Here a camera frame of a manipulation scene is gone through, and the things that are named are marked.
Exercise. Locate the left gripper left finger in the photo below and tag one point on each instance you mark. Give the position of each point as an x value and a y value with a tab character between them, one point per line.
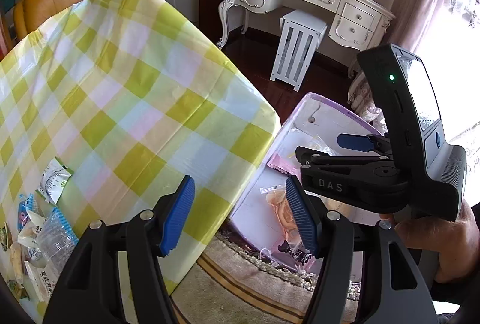
88	289

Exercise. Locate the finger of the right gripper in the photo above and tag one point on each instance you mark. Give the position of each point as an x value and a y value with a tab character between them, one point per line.
314	161
365	143

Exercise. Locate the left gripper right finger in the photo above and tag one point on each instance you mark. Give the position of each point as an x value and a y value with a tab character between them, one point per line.
392	288

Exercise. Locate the blue edged clear snack bag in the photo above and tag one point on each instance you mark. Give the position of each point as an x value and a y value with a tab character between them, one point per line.
56	240

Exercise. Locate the round cake clear bag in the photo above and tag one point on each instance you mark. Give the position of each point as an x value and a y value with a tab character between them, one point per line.
317	144

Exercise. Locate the orange bread snack bag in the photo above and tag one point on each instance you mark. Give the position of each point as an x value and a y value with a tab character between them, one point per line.
276	197

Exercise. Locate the white biscuit snack bag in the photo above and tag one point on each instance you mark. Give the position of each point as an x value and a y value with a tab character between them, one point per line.
43	280

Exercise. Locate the round cracker clear packet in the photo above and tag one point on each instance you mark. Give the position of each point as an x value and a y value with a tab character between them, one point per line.
16	259

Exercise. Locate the small green yellow packet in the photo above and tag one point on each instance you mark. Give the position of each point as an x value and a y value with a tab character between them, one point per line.
5	238

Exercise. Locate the person right hand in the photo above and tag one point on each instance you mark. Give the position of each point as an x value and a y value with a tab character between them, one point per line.
456	242

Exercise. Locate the blue pink cartoon packet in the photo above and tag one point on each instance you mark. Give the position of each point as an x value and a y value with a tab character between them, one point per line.
26	204

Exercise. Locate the white green snack packet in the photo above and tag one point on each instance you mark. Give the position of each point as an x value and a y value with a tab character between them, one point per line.
54	179

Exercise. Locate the white slatted stool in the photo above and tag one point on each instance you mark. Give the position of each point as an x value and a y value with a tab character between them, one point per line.
301	35

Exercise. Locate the striped beige cushion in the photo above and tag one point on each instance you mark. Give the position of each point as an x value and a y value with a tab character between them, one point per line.
231	284

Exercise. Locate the floral lace curtain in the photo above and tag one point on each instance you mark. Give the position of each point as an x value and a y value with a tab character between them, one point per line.
445	35

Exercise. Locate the green checkered tablecloth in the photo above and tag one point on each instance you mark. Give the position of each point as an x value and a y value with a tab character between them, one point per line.
131	97

